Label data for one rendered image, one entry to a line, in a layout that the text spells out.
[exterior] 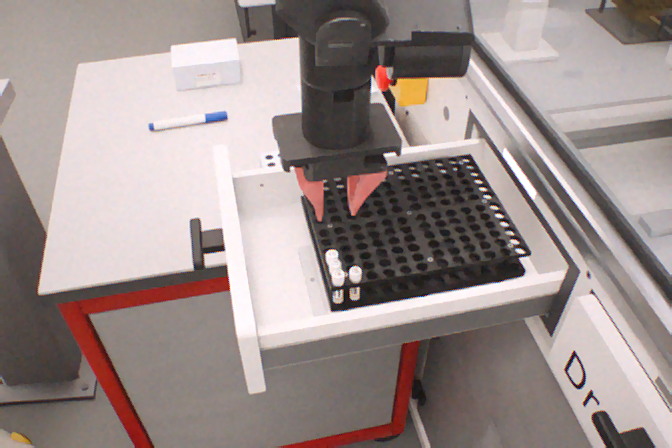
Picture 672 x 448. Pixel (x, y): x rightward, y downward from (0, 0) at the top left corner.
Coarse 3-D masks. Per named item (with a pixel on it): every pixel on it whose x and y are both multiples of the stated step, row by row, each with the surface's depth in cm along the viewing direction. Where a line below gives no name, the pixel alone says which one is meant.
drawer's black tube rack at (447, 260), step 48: (336, 192) 71; (384, 192) 71; (432, 192) 71; (480, 192) 71; (336, 240) 65; (384, 240) 65; (432, 240) 65; (480, 240) 65; (384, 288) 64; (432, 288) 64
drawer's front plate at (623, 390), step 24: (576, 312) 57; (600, 312) 55; (576, 336) 57; (600, 336) 53; (552, 360) 63; (576, 360) 58; (600, 360) 54; (624, 360) 51; (600, 384) 54; (624, 384) 50; (648, 384) 49; (576, 408) 59; (600, 408) 55; (624, 408) 51; (648, 408) 48; (648, 432) 48
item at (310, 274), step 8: (304, 248) 71; (304, 256) 70; (304, 264) 70; (312, 264) 70; (304, 272) 69; (312, 272) 69; (312, 280) 68; (312, 288) 67; (320, 288) 67; (312, 296) 66; (320, 296) 66; (312, 304) 66; (320, 304) 65; (320, 312) 65
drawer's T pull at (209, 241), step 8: (192, 224) 65; (200, 224) 65; (192, 232) 64; (200, 232) 64; (208, 232) 64; (216, 232) 64; (192, 240) 63; (200, 240) 64; (208, 240) 64; (216, 240) 64; (224, 240) 64; (192, 248) 63; (200, 248) 63; (208, 248) 63; (216, 248) 63; (224, 248) 64; (192, 256) 62; (200, 256) 62; (200, 264) 61
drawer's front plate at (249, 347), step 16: (224, 144) 73; (224, 160) 71; (224, 176) 68; (224, 192) 67; (224, 208) 65; (224, 224) 63; (240, 240) 61; (240, 256) 60; (240, 272) 58; (240, 288) 57; (240, 304) 55; (240, 320) 54; (240, 336) 53; (256, 336) 54; (256, 352) 55; (256, 368) 57; (256, 384) 59
